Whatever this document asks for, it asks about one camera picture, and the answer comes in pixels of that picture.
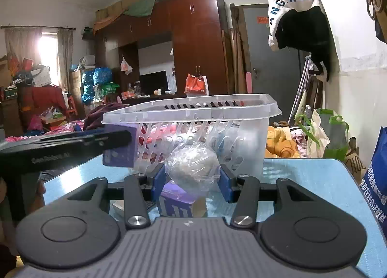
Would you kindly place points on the small white packet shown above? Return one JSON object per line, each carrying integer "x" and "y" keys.
{"x": 119, "y": 207}

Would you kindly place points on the white hanging plastic bag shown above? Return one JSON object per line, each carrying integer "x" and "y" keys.
{"x": 126, "y": 66}

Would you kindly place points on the metal crutches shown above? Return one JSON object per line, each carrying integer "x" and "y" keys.
{"x": 302, "y": 84}

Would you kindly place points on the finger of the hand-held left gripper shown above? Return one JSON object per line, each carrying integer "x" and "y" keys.
{"x": 118, "y": 140}

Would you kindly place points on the plastic-wrapped white ball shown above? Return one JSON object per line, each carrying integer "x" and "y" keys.
{"x": 192, "y": 166}

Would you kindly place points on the yellow cloth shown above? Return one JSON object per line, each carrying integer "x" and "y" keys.
{"x": 281, "y": 142}

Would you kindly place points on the white plastic basket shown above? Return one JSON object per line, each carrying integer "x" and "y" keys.
{"x": 242, "y": 132}

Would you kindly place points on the blue printed bag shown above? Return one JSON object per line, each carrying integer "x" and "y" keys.
{"x": 376, "y": 175}

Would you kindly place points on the pink packet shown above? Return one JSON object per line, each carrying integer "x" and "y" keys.
{"x": 157, "y": 139}

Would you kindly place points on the grey door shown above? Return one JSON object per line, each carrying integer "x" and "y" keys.
{"x": 269, "y": 54}

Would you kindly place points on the orange and white bag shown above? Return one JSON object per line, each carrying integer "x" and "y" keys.
{"x": 196, "y": 84}

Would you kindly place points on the pink blanket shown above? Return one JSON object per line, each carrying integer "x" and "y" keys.
{"x": 57, "y": 129}

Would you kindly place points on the purple cloth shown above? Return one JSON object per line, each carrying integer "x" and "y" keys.
{"x": 99, "y": 111}

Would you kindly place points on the pink roll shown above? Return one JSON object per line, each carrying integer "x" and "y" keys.
{"x": 249, "y": 83}

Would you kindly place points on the blue plastic bags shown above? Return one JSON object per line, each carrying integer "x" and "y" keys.
{"x": 96, "y": 81}

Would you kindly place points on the purple box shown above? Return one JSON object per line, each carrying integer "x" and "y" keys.
{"x": 119, "y": 158}

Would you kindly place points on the narrow beige curtain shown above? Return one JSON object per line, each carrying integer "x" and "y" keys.
{"x": 65, "y": 51}

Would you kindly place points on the red cloth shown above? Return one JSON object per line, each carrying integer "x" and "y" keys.
{"x": 45, "y": 96}

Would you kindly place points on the black monitor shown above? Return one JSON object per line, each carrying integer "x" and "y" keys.
{"x": 153, "y": 81}

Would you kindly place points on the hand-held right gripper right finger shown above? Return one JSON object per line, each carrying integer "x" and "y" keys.
{"x": 227, "y": 185}

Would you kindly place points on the white dotted gift box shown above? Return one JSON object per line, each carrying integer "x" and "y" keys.
{"x": 40, "y": 77}

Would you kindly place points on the brown wooden wardrobe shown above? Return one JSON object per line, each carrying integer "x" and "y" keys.
{"x": 196, "y": 30}

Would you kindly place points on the wide beige curtain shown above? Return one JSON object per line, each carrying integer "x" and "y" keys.
{"x": 21, "y": 45}

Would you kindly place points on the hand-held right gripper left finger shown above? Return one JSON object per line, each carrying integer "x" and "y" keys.
{"x": 159, "y": 184}

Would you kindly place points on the brown paper bag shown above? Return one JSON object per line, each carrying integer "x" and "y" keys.
{"x": 355, "y": 160}

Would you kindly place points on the plastic-wrapped box with white print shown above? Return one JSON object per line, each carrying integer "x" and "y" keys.
{"x": 175, "y": 205}

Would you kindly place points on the curtain rod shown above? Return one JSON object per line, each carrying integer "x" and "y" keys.
{"x": 36, "y": 27}

